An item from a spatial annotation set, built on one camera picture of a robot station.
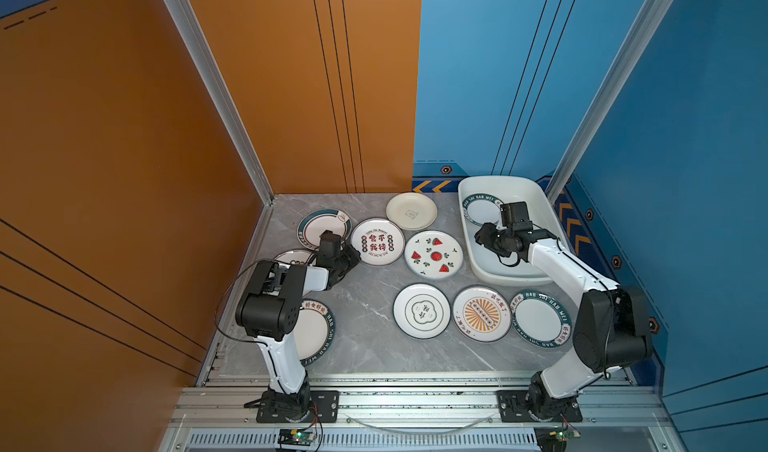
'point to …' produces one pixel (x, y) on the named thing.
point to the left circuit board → (296, 437)
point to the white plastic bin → (482, 266)
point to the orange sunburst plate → (482, 313)
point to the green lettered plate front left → (315, 334)
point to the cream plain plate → (411, 211)
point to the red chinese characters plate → (379, 241)
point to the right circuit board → (551, 439)
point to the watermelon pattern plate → (434, 254)
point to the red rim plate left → (300, 256)
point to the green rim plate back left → (313, 224)
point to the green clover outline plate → (421, 310)
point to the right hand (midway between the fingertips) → (477, 236)
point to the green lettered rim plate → (482, 208)
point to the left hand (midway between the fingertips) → (362, 249)
